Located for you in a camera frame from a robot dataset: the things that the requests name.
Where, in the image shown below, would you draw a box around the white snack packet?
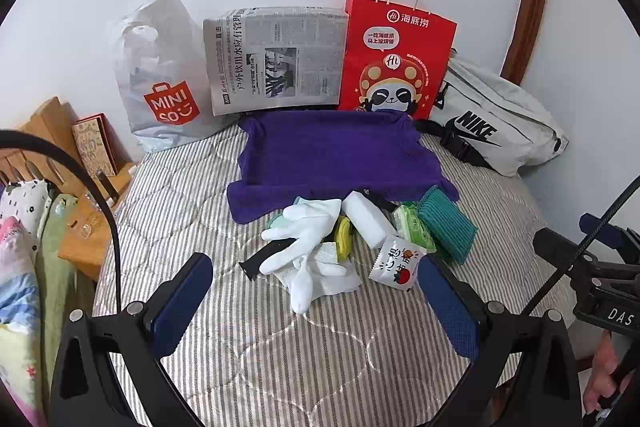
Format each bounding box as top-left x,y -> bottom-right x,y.
369,235 -> 427,293

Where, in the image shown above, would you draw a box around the white plastic shopping bag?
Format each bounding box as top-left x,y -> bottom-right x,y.
107,0 -> 237,152

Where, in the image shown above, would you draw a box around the black watch strap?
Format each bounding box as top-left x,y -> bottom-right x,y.
239,239 -> 291,283

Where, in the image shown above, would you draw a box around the yellow mesh pouch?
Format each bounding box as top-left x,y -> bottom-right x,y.
327,214 -> 355,264

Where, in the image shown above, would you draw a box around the white glove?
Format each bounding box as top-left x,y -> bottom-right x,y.
260,198 -> 343,275
287,252 -> 351,314

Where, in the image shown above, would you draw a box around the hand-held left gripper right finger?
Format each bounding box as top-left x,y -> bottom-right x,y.
417,253 -> 583,427

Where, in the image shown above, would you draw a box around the light grey waist bag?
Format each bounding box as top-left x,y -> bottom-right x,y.
415,48 -> 570,178

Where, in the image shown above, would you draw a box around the clear eyeglasses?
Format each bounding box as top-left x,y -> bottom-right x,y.
67,199 -> 101,240

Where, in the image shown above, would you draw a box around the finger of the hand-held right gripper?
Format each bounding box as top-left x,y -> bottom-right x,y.
532,228 -> 602,271
579,212 -> 640,266

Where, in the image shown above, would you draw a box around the person's right hand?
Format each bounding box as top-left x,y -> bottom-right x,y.
581,332 -> 640,416

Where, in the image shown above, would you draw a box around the brown patterned book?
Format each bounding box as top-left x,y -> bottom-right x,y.
71,113 -> 119,178

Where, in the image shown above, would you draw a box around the white paper tissue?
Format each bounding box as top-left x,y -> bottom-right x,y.
274,243 -> 362,297

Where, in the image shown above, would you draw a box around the white floral pillow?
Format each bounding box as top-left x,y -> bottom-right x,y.
0,179 -> 56,253

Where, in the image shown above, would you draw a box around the black braided cable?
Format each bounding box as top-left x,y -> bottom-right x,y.
520,177 -> 640,315

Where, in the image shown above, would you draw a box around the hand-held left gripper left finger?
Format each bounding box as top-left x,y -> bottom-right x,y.
49,252 -> 215,427

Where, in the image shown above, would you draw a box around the white sponge block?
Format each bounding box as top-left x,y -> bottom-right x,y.
341,190 -> 396,249

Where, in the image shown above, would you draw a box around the small black object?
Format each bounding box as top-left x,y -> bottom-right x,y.
97,169 -> 121,205

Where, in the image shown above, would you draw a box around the green wet wipes pack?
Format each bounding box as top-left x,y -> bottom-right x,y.
391,202 -> 436,254

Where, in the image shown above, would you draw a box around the teal ribbed cloth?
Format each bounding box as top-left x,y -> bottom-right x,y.
416,188 -> 476,265

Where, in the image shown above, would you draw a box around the wooden headboard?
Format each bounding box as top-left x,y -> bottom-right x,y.
0,97 -> 121,202

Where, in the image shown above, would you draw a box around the red paper gift bag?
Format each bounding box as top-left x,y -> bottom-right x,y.
336,0 -> 458,122

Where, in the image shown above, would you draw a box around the light green blanket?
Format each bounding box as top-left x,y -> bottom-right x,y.
32,193 -> 97,323

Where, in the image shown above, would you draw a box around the purple cloth tray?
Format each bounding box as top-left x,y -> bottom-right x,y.
226,108 -> 460,225

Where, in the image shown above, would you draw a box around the pastel printed blanket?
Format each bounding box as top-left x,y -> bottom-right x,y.
0,217 -> 51,427

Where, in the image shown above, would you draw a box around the black smooth cable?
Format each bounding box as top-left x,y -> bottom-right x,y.
0,130 -> 122,318

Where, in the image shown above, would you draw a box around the folded newspaper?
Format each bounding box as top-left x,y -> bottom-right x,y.
202,5 -> 350,116

